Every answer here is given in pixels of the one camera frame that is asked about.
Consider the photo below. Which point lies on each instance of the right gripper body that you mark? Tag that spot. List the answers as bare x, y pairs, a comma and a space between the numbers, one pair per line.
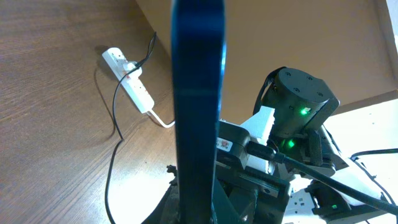
244, 194

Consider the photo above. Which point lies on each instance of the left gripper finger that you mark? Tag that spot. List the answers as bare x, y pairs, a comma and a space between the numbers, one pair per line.
167, 210

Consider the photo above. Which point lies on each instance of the blue Galaxy smartphone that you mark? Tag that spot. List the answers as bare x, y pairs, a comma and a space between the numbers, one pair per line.
198, 58

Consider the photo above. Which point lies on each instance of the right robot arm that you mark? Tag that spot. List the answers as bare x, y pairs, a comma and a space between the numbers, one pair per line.
283, 166

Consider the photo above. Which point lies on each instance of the white charger adapter plug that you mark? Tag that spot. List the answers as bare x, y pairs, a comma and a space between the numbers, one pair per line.
132, 69

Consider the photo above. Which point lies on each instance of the white power strip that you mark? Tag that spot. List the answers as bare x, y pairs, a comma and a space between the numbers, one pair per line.
133, 86

